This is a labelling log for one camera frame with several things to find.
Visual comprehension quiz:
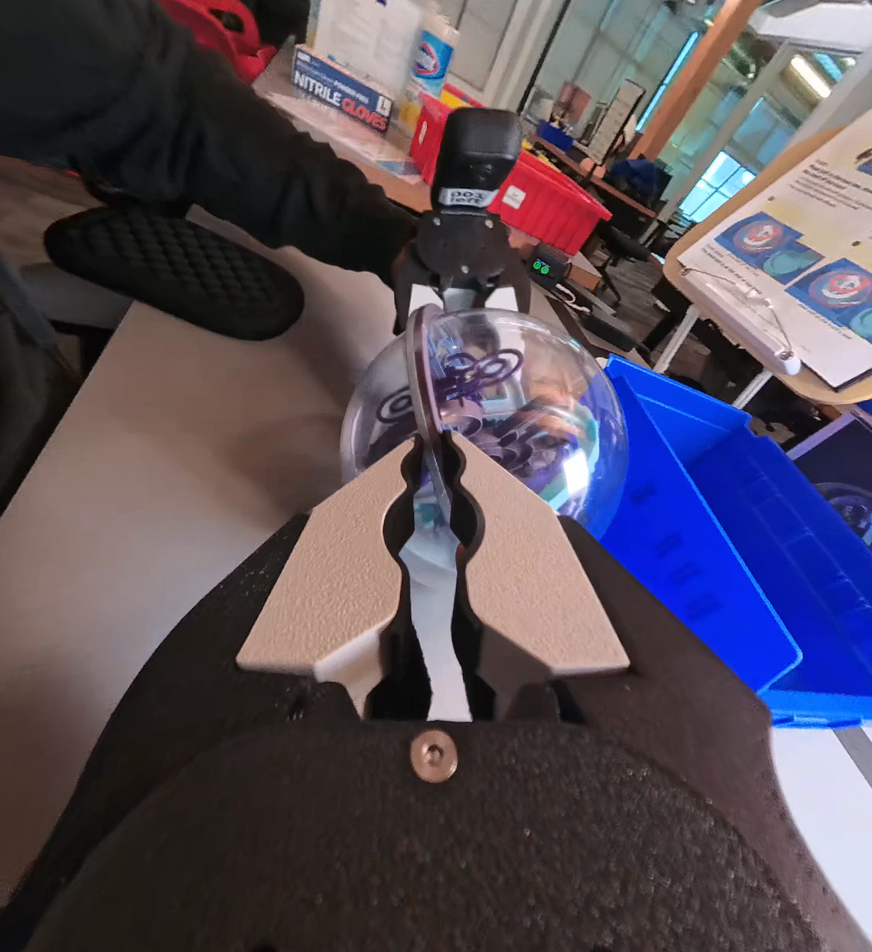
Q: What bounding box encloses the red handled basket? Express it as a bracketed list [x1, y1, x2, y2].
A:
[157, 0, 278, 83]

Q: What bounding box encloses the blue plastic bin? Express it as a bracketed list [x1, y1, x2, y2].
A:
[596, 353, 872, 729]

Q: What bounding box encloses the red plastic bin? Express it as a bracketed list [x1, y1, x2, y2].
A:
[410, 95, 613, 256]

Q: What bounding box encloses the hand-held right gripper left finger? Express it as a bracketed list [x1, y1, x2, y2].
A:
[237, 437, 417, 719]

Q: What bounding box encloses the white wipes canister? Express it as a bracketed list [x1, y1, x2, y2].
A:
[410, 22, 460, 102]

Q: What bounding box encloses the person's left forearm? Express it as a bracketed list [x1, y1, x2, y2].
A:
[0, 0, 419, 284]

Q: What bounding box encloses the blue glove box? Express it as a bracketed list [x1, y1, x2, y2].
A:
[291, 45, 394, 135]

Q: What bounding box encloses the printed instruction sheet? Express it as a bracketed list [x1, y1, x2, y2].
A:
[678, 78, 872, 392]

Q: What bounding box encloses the white cardboard box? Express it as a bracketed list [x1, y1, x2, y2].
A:
[313, 0, 430, 80]

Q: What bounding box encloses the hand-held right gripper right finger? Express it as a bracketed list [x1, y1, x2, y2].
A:
[443, 433, 631, 717]

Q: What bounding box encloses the small white text board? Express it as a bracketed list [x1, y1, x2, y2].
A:
[592, 78, 646, 165]

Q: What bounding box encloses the wooden support post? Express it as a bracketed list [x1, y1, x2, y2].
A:
[633, 0, 765, 162]

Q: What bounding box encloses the dark blue cardboard box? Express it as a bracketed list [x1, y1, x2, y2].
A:
[786, 409, 872, 589]

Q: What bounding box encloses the clear maze ball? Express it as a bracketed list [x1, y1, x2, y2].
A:
[339, 305, 629, 578]

